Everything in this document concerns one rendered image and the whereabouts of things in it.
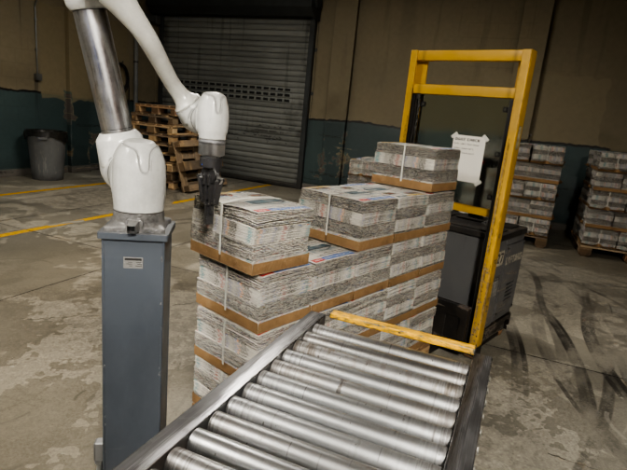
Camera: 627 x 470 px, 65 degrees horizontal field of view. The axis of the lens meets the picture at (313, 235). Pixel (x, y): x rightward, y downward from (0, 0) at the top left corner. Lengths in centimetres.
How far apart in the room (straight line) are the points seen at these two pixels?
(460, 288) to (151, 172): 234
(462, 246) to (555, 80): 555
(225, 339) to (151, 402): 38
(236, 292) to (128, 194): 57
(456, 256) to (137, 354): 224
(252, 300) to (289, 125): 778
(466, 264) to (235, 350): 185
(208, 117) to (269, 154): 800
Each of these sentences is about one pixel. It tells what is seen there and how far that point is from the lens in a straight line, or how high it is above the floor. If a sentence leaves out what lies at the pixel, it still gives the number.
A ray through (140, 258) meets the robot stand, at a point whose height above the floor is 92.
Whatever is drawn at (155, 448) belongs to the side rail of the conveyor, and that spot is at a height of 80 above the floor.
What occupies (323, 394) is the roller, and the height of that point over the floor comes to 80.
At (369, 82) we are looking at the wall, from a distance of 900.
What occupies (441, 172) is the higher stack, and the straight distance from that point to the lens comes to 272.
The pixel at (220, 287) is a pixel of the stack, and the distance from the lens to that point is 197.
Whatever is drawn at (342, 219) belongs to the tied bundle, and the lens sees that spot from 223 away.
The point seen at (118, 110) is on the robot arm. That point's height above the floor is 135.
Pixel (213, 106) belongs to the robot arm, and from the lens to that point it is 170.
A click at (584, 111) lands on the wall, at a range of 860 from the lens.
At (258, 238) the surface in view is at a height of 97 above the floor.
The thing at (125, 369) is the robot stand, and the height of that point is 54.
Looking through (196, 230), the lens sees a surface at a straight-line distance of 198.
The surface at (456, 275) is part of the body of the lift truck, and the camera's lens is 341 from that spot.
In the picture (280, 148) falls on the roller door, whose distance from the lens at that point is 955.
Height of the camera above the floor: 140
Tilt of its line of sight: 14 degrees down
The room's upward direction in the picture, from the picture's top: 6 degrees clockwise
